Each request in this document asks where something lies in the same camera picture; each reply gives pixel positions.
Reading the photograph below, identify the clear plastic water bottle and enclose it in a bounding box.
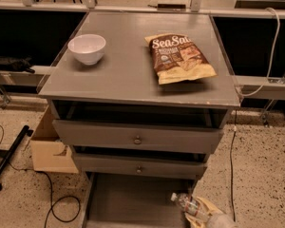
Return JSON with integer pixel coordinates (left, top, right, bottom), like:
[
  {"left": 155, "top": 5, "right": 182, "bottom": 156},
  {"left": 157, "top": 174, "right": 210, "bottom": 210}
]
[{"left": 171, "top": 193, "right": 210, "bottom": 223}]

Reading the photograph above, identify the white bowl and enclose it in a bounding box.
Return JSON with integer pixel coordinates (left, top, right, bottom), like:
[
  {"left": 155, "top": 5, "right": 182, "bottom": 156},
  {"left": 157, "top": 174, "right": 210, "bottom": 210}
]
[{"left": 67, "top": 34, "right": 106, "bottom": 66}]

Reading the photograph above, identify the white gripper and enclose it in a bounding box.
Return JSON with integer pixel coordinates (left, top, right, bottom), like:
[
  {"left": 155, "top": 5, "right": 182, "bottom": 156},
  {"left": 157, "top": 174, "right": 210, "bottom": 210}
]
[{"left": 185, "top": 197, "right": 238, "bottom": 228}]

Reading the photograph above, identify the cardboard box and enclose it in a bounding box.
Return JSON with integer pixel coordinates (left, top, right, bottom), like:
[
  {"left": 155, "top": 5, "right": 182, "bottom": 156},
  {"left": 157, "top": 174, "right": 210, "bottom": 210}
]
[{"left": 29, "top": 107, "right": 79, "bottom": 174}]

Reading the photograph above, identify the grey middle drawer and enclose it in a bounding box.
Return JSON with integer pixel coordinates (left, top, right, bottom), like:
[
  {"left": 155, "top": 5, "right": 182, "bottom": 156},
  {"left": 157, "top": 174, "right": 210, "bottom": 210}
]
[{"left": 73, "top": 154, "right": 207, "bottom": 180}]

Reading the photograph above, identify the black bag on rail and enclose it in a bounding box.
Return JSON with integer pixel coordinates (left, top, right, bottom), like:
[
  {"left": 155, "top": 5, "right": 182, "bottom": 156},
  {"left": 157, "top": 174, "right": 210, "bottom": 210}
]
[{"left": 0, "top": 56, "right": 35, "bottom": 73}]

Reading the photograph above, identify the grey bottom drawer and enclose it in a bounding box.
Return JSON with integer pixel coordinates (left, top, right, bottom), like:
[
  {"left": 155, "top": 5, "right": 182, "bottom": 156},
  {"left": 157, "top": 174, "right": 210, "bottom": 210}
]
[{"left": 80, "top": 173, "right": 197, "bottom": 228}]

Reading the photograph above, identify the black floor cable right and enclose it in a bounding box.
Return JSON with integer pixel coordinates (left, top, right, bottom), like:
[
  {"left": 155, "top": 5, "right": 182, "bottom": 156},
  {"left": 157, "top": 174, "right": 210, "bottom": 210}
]
[{"left": 229, "top": 109, "right": 238, "bottom": 223}]

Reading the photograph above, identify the grey drawer cabinet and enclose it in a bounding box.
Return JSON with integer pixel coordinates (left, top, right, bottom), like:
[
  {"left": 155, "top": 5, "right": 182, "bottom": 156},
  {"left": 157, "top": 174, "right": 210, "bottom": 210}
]
[{"left": 37, "top": 10, "right": 242, "bottom": 188}]

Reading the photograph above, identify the black flat device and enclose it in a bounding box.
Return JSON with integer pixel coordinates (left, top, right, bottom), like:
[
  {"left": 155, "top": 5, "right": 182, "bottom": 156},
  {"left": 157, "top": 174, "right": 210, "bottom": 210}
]
[{"left": 157, "top": 4, "right": 186, "bottom": 11}]

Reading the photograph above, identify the white cable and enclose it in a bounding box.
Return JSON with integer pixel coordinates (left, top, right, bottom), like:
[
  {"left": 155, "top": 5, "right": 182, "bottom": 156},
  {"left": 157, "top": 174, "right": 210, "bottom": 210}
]
[{"left": 237, "top": 7, "right": 281, "bottom": 98}]

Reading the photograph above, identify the grey drawer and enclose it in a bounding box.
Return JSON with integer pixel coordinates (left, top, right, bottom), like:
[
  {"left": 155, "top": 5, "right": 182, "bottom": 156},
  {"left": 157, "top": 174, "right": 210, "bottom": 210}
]
[
  {"left": 73, "top": 154, "right": 207, "bottom": 180},
  {"left": 52, "top": 120, "right": 222, "bottom": 153},
  {"left": 80, "top": 173, "right": 197, "bottom": 228}
]

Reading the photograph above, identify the grey top drawer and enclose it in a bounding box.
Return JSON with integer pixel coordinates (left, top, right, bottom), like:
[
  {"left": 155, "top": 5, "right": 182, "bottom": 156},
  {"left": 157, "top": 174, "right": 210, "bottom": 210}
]
[{"left": 52, "top": 120, "right": 222, "bottom": 153}]

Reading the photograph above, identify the black metal pole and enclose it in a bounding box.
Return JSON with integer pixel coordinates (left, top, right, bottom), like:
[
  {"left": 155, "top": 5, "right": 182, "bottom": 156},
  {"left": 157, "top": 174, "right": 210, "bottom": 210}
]
[{"left": 0, "top": 125, "right": 33, "bottom": 191}]

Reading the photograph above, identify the brown sea salt chip bag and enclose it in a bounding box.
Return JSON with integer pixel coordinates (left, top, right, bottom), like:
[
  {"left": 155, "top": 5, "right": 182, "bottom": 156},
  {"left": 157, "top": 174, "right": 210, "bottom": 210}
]
[{"left": 145, "top": 33, "right": 217, "bottom": 85}]

